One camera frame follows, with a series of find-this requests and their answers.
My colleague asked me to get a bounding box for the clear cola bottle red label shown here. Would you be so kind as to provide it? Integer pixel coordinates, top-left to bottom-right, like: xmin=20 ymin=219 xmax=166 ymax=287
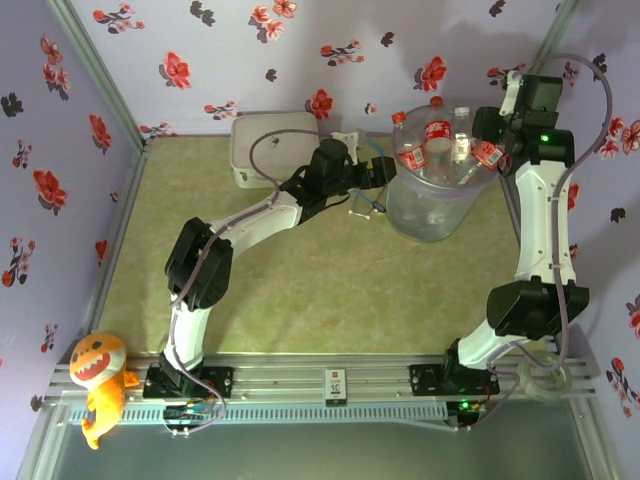
xmin=422 ymin=95 xmax=456 ymax=184
xmin=390 ymin=110 xmax=430 ymax=174

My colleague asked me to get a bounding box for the clear bottle red white label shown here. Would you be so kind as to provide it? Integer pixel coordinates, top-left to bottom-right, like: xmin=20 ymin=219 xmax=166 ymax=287
xmin=449 ymin=106 xmax=476 ymax=181

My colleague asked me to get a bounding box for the clear plastic bin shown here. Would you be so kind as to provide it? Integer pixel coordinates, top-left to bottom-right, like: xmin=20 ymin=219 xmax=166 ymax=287
xmin=385 ymin=102 xmax=501 ymax=245

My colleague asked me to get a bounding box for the teal stethoscope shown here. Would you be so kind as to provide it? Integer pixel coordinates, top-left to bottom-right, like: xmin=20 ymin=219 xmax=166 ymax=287
xmin=348 ymin=141 xmax=389 ymax=220

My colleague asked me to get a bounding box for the white zippered pouch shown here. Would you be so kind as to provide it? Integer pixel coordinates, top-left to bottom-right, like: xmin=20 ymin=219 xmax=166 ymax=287
xmin=229 ymin=110 xmax=321 ymax=190

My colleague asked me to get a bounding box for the controller circuit board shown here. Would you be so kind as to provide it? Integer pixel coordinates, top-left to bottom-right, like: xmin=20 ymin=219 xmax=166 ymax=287
xmin=162 ymin=399 xmax=211 ymax=426
xmin=447 ymin=397 xmax=489 ymax=426

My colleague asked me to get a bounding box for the clear tape roll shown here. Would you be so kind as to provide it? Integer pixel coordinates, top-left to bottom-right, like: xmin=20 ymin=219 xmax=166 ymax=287
xmin=518 ymin=349 xmax=575 ymax=402

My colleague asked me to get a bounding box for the orange shark plush toy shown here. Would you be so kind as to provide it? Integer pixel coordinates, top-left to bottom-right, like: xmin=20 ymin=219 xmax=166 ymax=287
xmin=68 ymin=332 xmax=140 ymax=451

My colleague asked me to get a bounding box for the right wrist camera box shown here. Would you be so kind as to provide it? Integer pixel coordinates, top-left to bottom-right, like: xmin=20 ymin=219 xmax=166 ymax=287
xmin=499 ymin=70 xmax=522 ymax=117

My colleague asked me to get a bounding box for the aluminium frame post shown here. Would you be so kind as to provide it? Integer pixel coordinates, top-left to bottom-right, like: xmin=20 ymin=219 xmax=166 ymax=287
xmin=45 ymin=0 xmax=154 ymax=151
xmin=529 ymin=0 xmax=584 ymax=66
xmin=569 ymin=397 xmax=619 ymax=480
xmin=17 ymin=399 xmax=71 ymax=480

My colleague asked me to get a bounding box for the left arm grey cable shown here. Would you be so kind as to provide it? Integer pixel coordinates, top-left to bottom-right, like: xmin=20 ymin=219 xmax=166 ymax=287
xmin=162 ymin=128 xmax=321 ymax=439

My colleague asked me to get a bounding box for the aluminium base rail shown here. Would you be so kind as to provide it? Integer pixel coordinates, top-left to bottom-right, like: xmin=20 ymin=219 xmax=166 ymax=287
xmin=44 ymin=352 xmax=599 ymax=401

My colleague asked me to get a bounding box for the white slotted cable duct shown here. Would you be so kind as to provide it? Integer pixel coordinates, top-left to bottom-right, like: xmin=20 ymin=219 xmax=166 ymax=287
xmin=67 ymin=402 xmax=447 ymax=427

